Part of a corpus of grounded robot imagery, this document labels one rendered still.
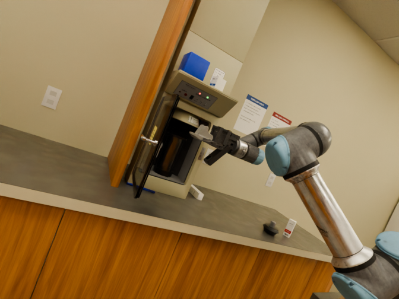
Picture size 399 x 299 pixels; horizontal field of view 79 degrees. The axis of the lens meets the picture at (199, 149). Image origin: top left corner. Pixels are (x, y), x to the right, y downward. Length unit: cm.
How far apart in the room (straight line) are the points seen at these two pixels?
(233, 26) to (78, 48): 84
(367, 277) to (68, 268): 94
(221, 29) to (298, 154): 76
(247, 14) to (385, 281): 118
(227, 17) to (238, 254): 114
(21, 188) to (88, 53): 90
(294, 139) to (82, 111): 119
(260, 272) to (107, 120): 121
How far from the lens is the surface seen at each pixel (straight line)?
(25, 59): 160
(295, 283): 165
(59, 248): 102
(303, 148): 78
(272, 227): 144
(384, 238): 94
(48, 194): 90
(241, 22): 136
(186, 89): 112
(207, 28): 126
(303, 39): 219
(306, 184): 78
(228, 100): 117
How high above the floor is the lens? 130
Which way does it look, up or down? 4 degrees down
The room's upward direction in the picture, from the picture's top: 23 degrees clockwise
